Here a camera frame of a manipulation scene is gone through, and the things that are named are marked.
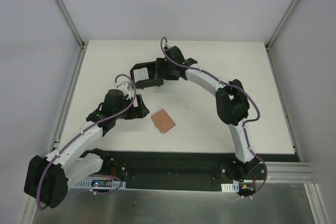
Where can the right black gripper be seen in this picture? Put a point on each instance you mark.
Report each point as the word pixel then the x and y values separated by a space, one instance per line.
pixel 159 72

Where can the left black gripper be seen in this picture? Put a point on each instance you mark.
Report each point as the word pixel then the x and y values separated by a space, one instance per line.
pixel 135 107

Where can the tan leather card holder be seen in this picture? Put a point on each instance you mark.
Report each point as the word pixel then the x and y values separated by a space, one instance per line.
pixel 162 121

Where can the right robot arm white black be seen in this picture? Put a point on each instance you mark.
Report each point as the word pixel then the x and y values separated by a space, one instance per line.
pixel 234 106

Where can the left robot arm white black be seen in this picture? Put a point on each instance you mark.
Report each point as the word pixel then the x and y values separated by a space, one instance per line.
pixel 50 177

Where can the black card tray box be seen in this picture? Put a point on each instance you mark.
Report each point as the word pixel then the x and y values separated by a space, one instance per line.
pixel 154 80

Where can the white cards stack in tray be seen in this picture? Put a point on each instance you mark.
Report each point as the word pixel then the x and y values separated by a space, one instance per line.
pixel 141 74

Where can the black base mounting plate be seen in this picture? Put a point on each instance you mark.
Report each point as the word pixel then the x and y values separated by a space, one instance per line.
pixel 180 171

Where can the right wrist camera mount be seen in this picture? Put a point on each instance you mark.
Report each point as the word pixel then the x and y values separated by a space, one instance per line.
pixel 167 47

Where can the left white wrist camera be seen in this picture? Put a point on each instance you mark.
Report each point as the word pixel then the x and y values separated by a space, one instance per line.
pixel 125 87

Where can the left table side rail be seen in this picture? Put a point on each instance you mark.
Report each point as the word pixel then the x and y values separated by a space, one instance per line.
pixel 59 128

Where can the left white cable duct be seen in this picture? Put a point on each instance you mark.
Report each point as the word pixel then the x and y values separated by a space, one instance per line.
pixel 98 184

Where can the white cable duct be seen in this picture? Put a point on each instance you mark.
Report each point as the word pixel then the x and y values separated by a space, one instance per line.
pixel 230 188
pixel 98 184

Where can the left aluminium frame post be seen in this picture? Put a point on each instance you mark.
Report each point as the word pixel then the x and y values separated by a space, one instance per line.
pixel 70 23

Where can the aluminium frame post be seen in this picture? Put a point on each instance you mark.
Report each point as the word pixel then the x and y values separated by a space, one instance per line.
pixel 280 26
pixel 70 23

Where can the right white cable duct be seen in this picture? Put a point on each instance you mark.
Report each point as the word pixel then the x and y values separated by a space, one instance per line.
pixel 230 188

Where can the aluminium cross rail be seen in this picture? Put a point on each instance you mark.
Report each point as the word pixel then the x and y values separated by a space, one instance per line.
pixel 290 173

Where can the right aluminium frame post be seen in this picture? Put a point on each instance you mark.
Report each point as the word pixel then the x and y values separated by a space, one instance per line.
pixel 280 26

